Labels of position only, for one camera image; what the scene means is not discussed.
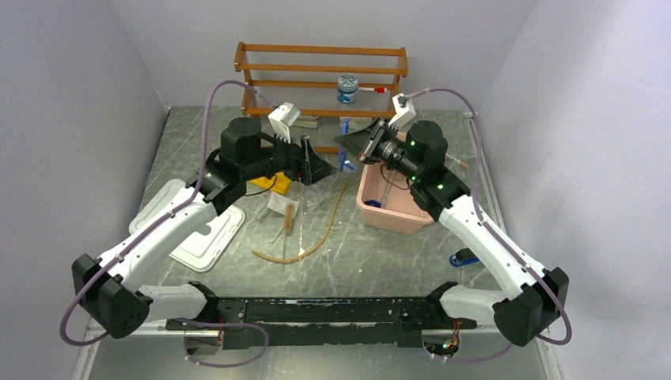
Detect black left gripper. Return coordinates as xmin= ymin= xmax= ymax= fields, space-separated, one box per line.
xmin=241 ymin=126 xmax=336 ymax=186

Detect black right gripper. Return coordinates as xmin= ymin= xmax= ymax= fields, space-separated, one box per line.
xmin=335 ymin=115 xmax=423 ymax=182

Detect blue safety glasses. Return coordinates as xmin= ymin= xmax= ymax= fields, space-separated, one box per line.
xmin=338 ymin=117 xmax=354 ymax=174

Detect metal crucible tongs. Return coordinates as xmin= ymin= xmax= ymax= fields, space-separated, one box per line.
xmin=381 ymin=165 xmax=396 ymax=208

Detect graduated cylinder blue base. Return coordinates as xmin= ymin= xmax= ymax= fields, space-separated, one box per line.
xmin=364 ymin=167 xmax=392 ymax=208

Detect tan rubber tubing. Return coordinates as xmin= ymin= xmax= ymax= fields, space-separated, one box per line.
xmin=251 ymin=180 xmax=350 ymax=265

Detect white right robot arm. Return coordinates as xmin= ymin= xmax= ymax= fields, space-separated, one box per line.
xmin=335 ymin=120 xmax=569 ymax=347

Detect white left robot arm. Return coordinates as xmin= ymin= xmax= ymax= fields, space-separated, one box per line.
xmin=72 ymin=117 xmax=336 ymax=339

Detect white box right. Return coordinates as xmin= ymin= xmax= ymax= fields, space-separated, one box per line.
xmin=343 ymin=116 xmax=373 ymax=129

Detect white box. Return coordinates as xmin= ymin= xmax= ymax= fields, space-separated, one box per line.
xmin=294 ymin=117 xmax=319 ymax=129
xmin=343 ymin=116 xmax=373 ymax=129

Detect yellow test tube rack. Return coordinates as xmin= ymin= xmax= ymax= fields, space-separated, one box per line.
xmin=248 ymin=172 xmax=292 ymax=196

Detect white box left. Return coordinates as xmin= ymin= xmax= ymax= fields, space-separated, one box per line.
xmin=294 ymin=117 xmax=319 ymax=129

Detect blue white jar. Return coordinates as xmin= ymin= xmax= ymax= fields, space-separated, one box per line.
xmin=337 ymin=73 xmax=359 ymax=104

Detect pink plastic bin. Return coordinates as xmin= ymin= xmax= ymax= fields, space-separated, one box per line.
xmin=355 ymin=163 xmax=434 ymax=234

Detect wooden shelf rack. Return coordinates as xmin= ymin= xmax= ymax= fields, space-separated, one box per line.
xmin=233 ymin=42 xmax=409 ymax=119

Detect glass rod orange tip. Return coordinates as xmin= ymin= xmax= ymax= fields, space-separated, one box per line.
xmin=445 ymin=154 xmax=468 ymax=169

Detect white plastic lid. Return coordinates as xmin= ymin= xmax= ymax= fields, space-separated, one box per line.
xmin=128 ymin=179 xmax=245 ymax=272

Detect blue stapler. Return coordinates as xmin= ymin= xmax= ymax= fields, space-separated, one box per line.
xmin=449 ymin=248 xmax=480 ymax=268

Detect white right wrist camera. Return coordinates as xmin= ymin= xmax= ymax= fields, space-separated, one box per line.
xmin=388 ymin=93 xmax=416 ymax=130

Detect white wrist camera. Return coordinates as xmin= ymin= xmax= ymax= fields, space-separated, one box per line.
xmin=388 ymin=93 xmax=416 ymax=130
xmin=268 ymin=102 xmax=301 ymax=143

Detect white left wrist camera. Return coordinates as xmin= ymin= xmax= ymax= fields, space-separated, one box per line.
xmin=268 ymin=102 xmax=301 ymax=143

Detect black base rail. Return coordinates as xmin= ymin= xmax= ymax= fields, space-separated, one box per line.
xmin=197 ymin=296 xmax=477 ymax=350

